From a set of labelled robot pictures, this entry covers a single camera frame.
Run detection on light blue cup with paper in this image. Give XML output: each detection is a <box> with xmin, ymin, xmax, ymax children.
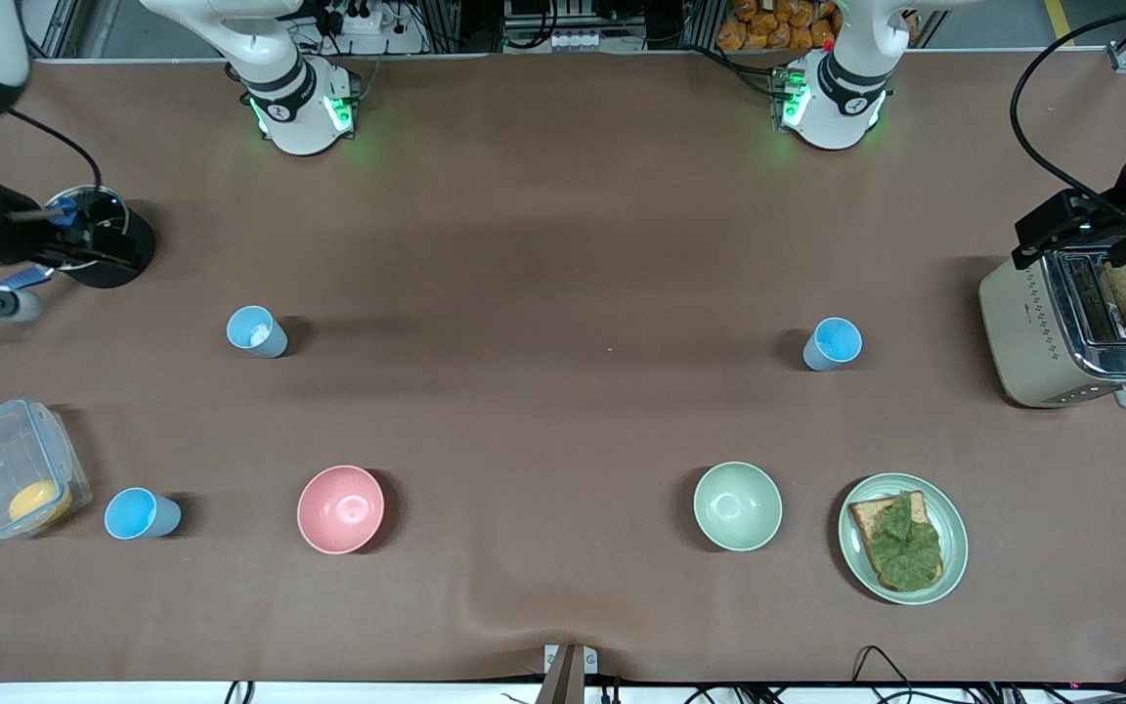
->
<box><xmin>226</xmin><ymin>305</ymin><xmax>288</xmax><ymax>359</ymax></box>

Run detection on glass lid with blue knob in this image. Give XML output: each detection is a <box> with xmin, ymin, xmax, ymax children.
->
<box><xmin>40</xmin><ymin>186</ymin><xmax>131</xmax><ymax>270</ymax></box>

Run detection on beige and chrome toaster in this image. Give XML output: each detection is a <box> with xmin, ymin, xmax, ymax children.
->
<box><xmin>978</xmin><ymin>244</ymin><xmax>1126</xmax><ymax>410</ymax></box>

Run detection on yellow round food piece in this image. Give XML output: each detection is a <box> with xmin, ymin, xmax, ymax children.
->
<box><xmin>8</xmin><ymin>479</ymin><xmax>73</xmax><ymax>525</ymax></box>

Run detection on pale green plate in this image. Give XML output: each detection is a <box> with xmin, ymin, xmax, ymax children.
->
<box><xmin>838</xmin><ymin>472</ymin><xmax>970</xmax><ymax>606</ymax></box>

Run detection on brown bread slice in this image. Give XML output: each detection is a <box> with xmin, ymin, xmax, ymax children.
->
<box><xmin>848</xmin><ymin>491</ymin><xmax>945</xmax><ymax>592</ymax></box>

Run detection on orange packaged buns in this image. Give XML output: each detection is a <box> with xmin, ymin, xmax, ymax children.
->
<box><xmin>716</xmin><ymin>0</ymin><xmax>843</xmax><ymax>52</ymax></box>

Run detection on green lettuce leaf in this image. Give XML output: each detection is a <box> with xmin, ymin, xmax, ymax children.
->
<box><xmin>864</xmin><ymin>491</ymin><xmax>945</xmax><ymax>592</ymax></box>

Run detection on pink bowl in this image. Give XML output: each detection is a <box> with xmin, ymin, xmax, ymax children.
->
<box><xmin>296</xmin><ymin>464</ymin><xmax>386</xmax><ymax>555</ymax></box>

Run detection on pale green bowl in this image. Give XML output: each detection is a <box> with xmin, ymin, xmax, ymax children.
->
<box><xmin>692</xmin><ymin>461</ymin><xmax>784</xmax><ymax>552</ymax></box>

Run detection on dark saucepan with blue handle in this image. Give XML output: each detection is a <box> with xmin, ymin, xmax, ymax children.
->
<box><xmin>0</xmin><ymin>186</ymin><xmax>157</xmax><ymax>336</ymax></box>

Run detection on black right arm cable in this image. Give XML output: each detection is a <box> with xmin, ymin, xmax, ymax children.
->
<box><xmin>6</xmin><ymin>106</ymin><xmax>105</xmax><ymax>197</ymax></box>

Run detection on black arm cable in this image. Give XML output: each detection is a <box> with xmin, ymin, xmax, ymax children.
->
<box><xmin>1009</xmin><ymin>0</ymin><xmax>1126</xmax><ymax>211</ymax></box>
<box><xmin>6</xmin><ymin>106</ymin><xmax>105</xmax><ymax>197</ymax></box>

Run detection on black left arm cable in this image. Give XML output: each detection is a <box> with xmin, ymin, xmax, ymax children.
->
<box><xmin>1009</xmin><ymin>0</ymin><xmax>1126</xmax><ymax>211</ymax></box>

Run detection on black looped cable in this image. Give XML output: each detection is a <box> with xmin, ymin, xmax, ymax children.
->
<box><xmin>851</xmin><ymin>645</ymin><xmax>916</xmax><ymax>704</ymax></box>

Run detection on grey metal table bracket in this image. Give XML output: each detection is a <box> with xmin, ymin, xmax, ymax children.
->
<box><xmin>543</xmin><ymin>643</ymin><xmax>599</xmax><ymax>704</ymax></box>

